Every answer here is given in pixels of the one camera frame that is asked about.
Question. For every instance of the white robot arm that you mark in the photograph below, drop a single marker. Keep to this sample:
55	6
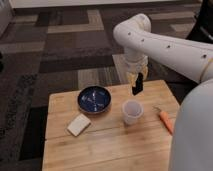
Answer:
192	140

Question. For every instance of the white sponge block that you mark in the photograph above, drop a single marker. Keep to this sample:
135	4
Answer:
78	124

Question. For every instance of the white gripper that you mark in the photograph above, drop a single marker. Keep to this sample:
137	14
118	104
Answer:
135	67

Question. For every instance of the black chair in background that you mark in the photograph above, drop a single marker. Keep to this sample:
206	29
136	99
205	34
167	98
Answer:
202	31

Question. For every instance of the dark blue bowl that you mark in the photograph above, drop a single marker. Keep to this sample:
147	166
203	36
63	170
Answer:
94	99

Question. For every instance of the orange carrot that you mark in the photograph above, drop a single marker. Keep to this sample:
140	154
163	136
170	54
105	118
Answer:
164	117

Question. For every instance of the white ceramic cup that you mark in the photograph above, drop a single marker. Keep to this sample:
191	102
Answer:
132	111

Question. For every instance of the black eraser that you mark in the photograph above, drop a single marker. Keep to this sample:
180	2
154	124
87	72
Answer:
138	84

